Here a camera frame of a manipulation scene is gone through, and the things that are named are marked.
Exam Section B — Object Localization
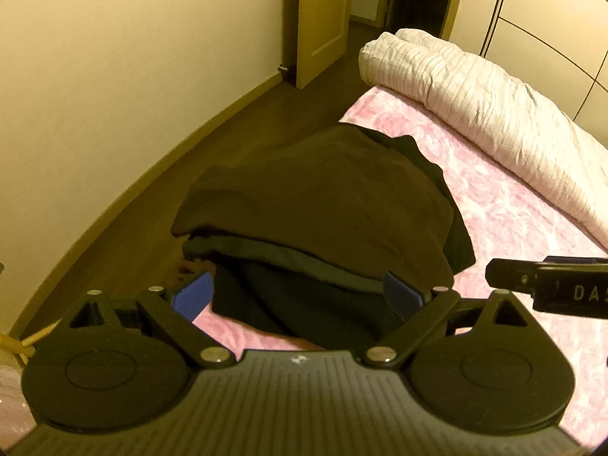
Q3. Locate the black garment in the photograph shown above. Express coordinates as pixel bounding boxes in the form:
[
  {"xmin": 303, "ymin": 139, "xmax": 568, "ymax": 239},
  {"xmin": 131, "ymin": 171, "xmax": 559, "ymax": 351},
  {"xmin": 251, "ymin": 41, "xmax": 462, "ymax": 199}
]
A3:
[{"xmin": 211, "ymin": 261, "xmax": 404, "ymax": 350}]

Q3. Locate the pink floral blanket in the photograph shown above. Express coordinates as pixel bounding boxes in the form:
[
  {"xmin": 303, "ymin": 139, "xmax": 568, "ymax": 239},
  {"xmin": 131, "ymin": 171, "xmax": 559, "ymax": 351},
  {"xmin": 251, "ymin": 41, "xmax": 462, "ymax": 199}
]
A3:
[{"xmin": 190, "ymin": 86, "xmax": 608, "ymax": 442}]

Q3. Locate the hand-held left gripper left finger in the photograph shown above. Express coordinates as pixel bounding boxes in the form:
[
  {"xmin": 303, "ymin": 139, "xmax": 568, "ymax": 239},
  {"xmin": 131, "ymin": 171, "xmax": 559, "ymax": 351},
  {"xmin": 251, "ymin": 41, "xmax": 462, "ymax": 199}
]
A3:
[{"xmin": 62, "ymin": 271, "xmax": 236, "ymax": 369}]

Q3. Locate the pale wooden stick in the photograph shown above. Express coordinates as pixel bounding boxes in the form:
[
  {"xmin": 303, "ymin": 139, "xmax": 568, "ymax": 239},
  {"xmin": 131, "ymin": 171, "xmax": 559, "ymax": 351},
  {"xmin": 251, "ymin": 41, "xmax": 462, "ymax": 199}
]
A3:
[{"xmin": 0, "ymin": 320, "xmax": 62, "ymax": 359}]

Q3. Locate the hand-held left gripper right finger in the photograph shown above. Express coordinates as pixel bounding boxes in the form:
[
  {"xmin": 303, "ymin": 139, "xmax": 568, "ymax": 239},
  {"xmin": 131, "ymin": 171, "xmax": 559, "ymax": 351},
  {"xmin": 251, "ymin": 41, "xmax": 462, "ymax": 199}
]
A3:
[{"xmin": 366, "ymin": 271, "xmax": 530, "ymax": 369}]

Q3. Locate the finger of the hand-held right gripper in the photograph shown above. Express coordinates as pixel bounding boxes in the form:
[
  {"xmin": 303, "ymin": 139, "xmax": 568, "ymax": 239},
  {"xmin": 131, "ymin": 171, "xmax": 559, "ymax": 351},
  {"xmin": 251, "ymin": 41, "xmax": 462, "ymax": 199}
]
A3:
[
  {"xmin": 485, "ymin": 257, "xmax": 542, "ymax": 291},
  {"xmin": 541, "ymin": 255, "xmax": 598, "ymax": 269}
]

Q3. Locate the dark green garment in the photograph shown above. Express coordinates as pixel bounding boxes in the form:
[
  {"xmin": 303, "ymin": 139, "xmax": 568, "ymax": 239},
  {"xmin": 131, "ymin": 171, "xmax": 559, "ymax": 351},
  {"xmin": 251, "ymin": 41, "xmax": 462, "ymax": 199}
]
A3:
[{"xmin": 182, "ymin": 128, "xmax": 476, "ymax": 295}]

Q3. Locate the yellow wooden door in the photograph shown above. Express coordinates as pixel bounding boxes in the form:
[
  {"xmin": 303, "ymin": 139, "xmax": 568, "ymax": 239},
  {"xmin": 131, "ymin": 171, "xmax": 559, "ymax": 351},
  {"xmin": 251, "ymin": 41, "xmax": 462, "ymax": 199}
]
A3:
[{"xmin": 297, "ymin": 0, "xmax": 355, "ymax": 89}]

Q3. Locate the white crinkled quilt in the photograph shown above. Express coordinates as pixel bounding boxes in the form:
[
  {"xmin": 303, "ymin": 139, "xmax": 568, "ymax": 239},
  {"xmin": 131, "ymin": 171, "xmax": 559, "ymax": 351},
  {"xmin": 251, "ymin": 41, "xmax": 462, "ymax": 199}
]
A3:
[{"xmin": 358, "ymin": 28, "xmax": 608, "ymax": 243}]

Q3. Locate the cream wardrobe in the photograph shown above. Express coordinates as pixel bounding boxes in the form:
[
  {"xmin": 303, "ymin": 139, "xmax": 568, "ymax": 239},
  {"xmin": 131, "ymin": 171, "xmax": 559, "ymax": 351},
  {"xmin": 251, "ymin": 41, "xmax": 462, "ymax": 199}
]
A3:
[{"xmin": 449, "ymin": 0, "xmax": 608, "ymax": 148}]

